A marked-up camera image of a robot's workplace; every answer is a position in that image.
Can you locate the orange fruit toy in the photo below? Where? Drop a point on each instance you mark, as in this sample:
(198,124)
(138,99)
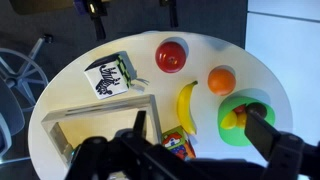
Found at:
(221,82)

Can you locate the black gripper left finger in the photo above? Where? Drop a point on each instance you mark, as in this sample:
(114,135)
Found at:
(140,122)

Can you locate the white zebra print cube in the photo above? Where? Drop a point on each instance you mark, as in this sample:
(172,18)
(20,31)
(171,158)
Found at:
(108,80)

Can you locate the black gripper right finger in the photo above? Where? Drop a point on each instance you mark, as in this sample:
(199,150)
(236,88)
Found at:
(261,134)

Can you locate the colourful house print cube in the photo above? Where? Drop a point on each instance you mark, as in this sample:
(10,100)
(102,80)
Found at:
(176,143)

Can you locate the yellow lemon toy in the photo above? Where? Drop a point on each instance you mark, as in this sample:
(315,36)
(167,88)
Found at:
(229,120)

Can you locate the green plastic bowl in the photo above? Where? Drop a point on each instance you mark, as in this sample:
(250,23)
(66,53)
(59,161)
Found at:
(233,137)

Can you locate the red apple toy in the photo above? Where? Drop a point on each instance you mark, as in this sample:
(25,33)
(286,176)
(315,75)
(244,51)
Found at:
(170,57)

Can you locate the grey office chair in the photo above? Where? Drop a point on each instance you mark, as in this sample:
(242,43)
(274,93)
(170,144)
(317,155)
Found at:
(25,80)

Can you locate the wooden tray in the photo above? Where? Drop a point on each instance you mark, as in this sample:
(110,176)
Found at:
(100,108)

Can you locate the black clamp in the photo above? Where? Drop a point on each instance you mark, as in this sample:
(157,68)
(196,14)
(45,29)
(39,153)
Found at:
(96,11)

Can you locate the yellow banana toy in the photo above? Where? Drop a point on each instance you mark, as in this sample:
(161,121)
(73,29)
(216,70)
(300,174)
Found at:
(185,108)

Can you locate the small red fruit toy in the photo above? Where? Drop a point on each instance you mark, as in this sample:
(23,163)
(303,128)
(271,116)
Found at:
(239,108)

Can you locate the small yellow-orange fruit toy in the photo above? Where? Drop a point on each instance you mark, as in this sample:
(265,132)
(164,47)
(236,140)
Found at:
(241,120)

